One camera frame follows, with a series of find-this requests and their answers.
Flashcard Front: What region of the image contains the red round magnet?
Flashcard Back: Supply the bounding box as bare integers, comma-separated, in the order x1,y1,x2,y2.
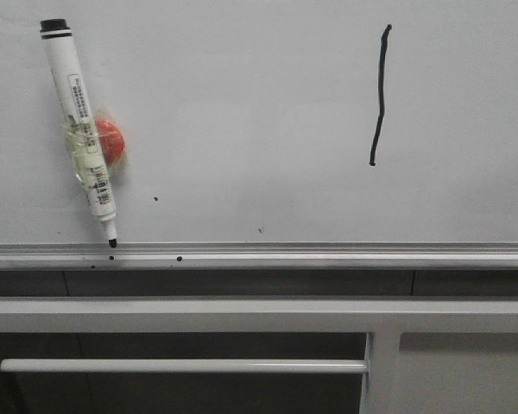
95,118,125,166

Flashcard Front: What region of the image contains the white whiteboard marker black tip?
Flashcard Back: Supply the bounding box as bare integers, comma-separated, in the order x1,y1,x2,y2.
40,18,117,248

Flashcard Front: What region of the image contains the white whiteboard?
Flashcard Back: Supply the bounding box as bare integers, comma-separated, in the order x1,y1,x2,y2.
0,1,518,244

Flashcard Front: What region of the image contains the aluminium whiteboard tray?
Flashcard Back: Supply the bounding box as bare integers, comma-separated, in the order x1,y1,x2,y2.
0,242,518,270

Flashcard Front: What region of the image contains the white horizontal metal rod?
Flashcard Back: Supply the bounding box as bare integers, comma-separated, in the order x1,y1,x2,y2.
0,359,369,374

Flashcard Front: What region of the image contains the white metal stand frame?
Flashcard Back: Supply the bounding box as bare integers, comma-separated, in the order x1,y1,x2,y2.
0,298,518,413

